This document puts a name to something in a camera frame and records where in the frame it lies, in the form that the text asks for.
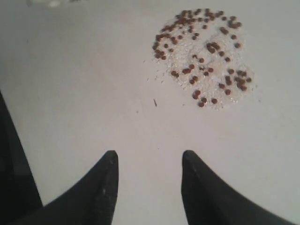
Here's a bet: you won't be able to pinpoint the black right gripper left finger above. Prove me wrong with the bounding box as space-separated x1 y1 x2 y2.
35 150 119 225

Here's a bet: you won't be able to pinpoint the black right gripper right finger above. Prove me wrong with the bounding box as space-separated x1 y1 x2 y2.
182 150 291 225

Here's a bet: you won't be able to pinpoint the pile of white grains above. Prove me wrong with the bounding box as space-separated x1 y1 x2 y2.
142 9 260 112

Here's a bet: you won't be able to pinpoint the brown pellets on pile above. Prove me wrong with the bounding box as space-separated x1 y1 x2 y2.
152 8 253 108

